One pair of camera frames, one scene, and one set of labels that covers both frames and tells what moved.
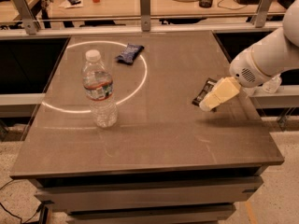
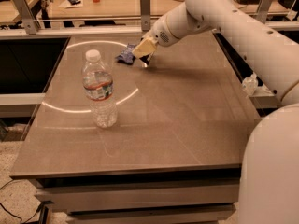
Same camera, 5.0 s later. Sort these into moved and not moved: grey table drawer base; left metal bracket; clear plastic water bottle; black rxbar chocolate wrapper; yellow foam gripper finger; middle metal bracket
Moved: black rxbar chocolate wrapper; yellow foam gripper finger
Not moved: clear plastic water bottle; middle metal bracket; grey table drawer base; left metal bracket
